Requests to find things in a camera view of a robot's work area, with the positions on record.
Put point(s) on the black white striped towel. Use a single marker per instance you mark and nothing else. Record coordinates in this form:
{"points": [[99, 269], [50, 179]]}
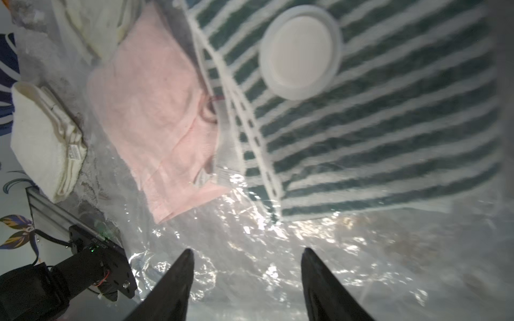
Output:
{"points": [[411, 118]]}

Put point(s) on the cream striped towel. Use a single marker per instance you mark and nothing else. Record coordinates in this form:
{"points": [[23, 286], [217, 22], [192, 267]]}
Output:
{"points": [[92, 30]]}

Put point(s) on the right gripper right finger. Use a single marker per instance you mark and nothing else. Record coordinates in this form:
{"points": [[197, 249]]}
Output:
{"points": [[325, 297]]}

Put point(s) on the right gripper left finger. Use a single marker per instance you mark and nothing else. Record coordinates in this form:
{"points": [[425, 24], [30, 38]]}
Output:
{"points": [[169, 298]]}

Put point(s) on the pink towel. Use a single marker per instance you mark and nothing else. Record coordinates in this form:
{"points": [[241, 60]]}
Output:
{"points": [[155, 110]]}

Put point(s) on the white round bag valve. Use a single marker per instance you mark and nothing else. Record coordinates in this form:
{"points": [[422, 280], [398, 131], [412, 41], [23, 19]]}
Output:
{"points": [[300, 52]]}

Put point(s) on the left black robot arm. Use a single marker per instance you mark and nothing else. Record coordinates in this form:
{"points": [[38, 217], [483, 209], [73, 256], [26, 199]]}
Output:
{"points": [[39, 292]]}

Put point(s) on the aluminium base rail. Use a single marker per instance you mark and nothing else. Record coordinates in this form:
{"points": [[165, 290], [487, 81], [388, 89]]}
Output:
{"points": [[45, 214]]}

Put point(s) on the clear plastic vacuum bag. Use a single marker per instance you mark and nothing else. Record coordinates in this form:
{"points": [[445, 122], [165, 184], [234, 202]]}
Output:
{"points": [[398, 263]]}

